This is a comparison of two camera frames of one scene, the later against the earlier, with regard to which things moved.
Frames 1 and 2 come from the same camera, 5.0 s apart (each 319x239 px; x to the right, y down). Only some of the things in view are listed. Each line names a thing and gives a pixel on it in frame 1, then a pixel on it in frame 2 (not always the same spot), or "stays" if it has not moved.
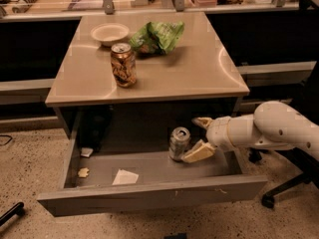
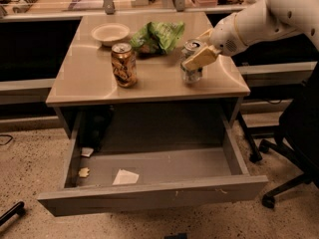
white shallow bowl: x=110 y=33 stays
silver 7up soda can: x=178 y=142 → x=190 y=48
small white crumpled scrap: x=86 y=151 stays
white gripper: x=217 y=133 → x=224 y=38
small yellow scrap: x=83 y=172 stays
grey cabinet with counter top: x=128 y=81 stays
